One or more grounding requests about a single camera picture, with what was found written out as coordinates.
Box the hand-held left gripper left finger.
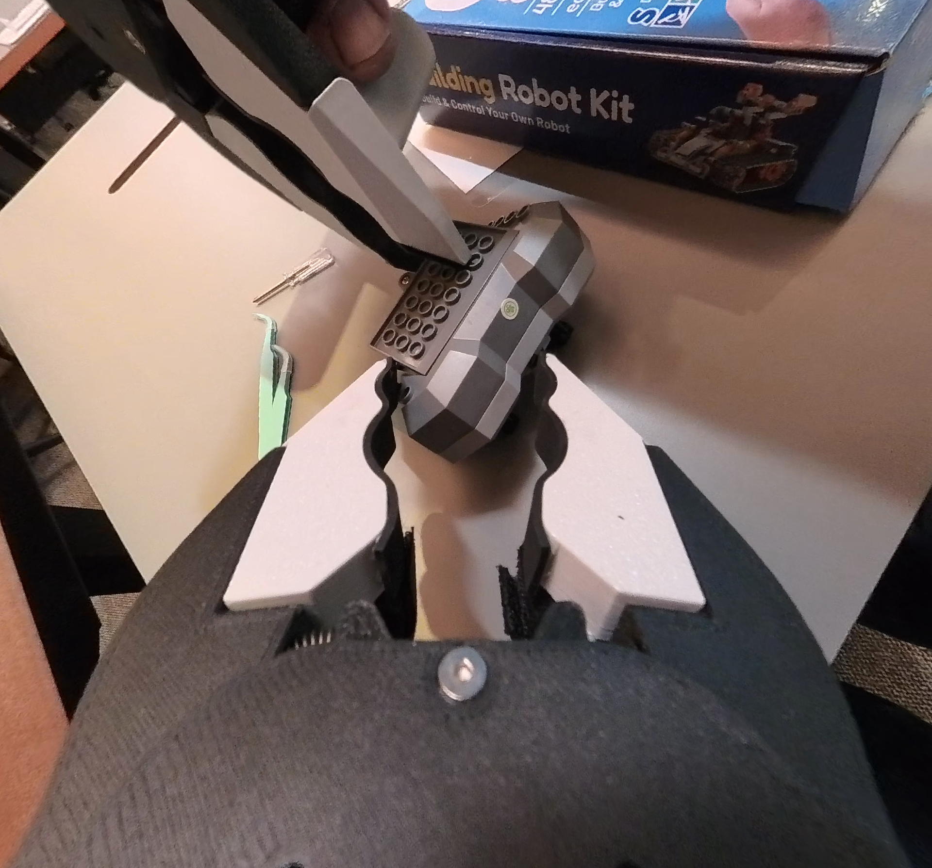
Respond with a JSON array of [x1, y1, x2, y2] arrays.
[[222, 366, 404, 614]]

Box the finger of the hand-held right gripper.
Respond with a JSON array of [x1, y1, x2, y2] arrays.
[[153, 0, 416, 269], [306, 78, 470, 265]]

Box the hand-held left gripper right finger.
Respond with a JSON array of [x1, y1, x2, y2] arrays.
[[532, 356, 707, 614]]

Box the small clear-handled screwdriver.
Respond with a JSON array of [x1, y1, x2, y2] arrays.
[[252, 248, 336, 306]]

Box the grey studded battery box cover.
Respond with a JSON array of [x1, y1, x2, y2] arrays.
[[372, 224, 521, 370]]

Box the grey toy battery box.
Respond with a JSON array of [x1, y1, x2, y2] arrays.
[[391, 203, 598, 461]]

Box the person's right hand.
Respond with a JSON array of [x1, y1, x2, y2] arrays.
[[311, 0, 397, 79]]

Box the white instruction sheet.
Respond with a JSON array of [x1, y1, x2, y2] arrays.
[[401, 112, 583, 236]]

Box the teal tweezers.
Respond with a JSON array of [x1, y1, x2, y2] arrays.
[[255, 314, 298, 456]]

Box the blue robot kit box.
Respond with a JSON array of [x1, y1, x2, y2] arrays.
[[391, 0, 932, 214]]

